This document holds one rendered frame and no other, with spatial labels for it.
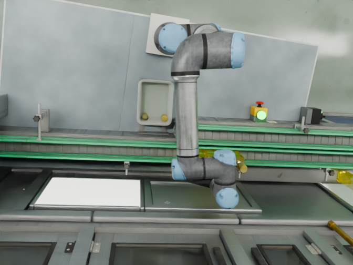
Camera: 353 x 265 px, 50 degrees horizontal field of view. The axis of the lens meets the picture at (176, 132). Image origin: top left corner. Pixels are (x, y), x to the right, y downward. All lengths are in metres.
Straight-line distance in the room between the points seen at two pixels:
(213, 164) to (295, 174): 0.87
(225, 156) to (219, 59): 0.32
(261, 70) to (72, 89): 0.97
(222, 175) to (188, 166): 0.12
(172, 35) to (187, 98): 0.46
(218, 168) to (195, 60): 0.36
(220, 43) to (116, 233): 0.74
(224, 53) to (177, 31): 0.43
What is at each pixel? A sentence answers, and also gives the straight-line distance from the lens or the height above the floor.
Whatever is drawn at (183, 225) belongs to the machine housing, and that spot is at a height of 1.41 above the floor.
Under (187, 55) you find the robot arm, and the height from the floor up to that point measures 1.49.
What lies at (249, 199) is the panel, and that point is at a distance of 1.67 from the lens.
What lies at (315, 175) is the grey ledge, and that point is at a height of 0.88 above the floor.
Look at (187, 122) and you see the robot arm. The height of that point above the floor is 1.49.
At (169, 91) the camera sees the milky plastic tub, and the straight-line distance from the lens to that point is 1.90.
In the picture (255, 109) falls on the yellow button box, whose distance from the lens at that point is 1.98.
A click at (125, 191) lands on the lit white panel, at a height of 1.14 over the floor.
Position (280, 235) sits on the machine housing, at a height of 1.44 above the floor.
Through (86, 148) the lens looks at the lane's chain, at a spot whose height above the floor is 0.88.
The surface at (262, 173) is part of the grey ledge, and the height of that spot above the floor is 0.88.
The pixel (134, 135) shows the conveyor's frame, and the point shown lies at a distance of 1.87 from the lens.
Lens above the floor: 2.69
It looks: 77 degrees down
